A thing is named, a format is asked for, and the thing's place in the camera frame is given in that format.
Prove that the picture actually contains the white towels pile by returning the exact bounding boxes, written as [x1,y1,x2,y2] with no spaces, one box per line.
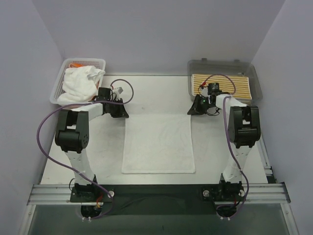
[57,66,105,105]

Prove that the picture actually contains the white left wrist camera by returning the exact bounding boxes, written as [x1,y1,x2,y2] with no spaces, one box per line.
[114,87,123,94]

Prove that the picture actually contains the white plastic mesh basket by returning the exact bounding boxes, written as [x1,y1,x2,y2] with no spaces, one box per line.
[49,58,106,106]

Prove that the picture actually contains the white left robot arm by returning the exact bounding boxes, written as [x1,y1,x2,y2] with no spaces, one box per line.
[55,87,129,196]

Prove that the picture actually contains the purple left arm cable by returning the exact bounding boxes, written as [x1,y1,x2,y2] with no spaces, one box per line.
[36,78,134,220]

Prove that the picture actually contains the yellow striped folded towel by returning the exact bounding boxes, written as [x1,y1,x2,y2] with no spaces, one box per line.
[191,74,252,100]

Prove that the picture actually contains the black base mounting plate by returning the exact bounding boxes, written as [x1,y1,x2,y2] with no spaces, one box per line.
[70,183,246,218]

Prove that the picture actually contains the white terry towel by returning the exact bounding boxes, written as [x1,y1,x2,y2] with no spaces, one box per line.
[122,114,196,174]

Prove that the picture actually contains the orange cloth in basket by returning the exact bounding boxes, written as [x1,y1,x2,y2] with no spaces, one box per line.
[68,63,84,68]

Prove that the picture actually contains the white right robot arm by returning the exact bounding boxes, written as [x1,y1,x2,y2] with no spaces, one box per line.
[187,83,261,184]

